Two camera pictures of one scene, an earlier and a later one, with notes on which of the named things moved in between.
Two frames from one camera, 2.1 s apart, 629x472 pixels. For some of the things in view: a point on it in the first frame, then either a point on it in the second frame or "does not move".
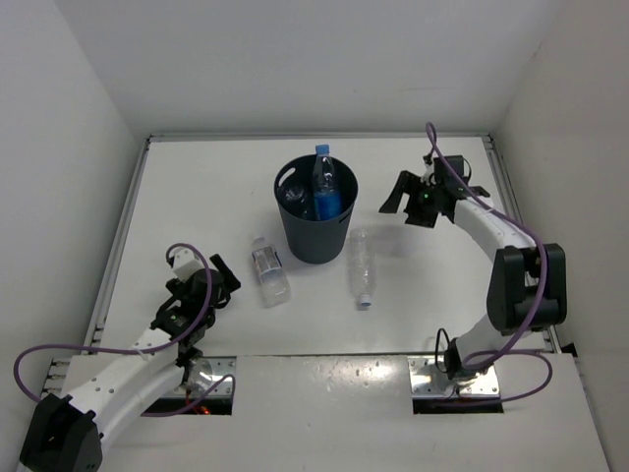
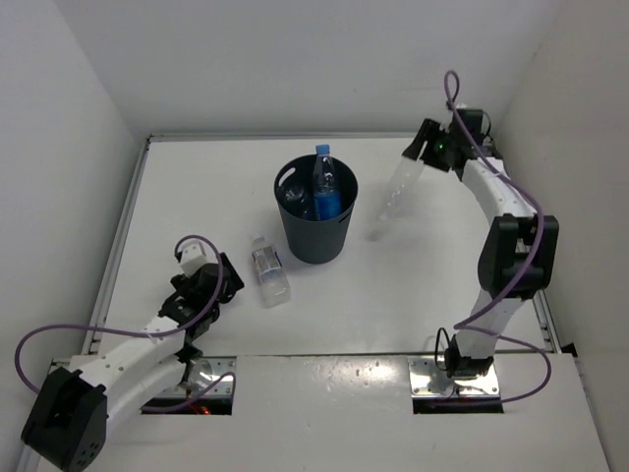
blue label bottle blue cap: (326, 194) does not move
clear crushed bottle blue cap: (363, 264) to (406, 179)
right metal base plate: (429, 379) does not move
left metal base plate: (208, 371) does not move
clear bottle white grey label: (274, 284) does not move
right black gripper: (410, 183) to (428, 128)
